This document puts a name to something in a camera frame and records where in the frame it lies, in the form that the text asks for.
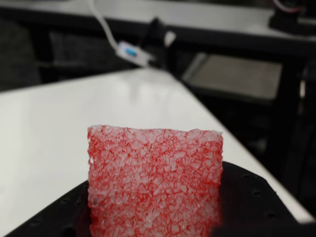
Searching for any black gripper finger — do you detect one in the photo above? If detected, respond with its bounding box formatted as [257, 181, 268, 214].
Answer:
[219, 160, 298, 229]
[4, 179, 92, 237]

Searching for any red foam cube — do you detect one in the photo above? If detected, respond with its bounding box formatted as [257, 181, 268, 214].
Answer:
[87, 124, 224, 237]

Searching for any grey flat panel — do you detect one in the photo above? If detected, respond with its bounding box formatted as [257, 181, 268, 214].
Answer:
[182, 52, 283, 100]

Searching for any white background desk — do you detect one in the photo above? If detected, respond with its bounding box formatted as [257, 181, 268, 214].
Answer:
[0, 0, 316, 42]

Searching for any black clamp with white tag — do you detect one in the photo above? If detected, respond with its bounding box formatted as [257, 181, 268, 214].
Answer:
[142, 16, 177, 51]

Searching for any white cable with adapter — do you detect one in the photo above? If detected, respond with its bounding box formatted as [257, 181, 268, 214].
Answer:
[88, 0, 155, 68]

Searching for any black device with red wires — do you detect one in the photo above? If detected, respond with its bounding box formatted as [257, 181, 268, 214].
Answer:
[268, 0, 316, 36]

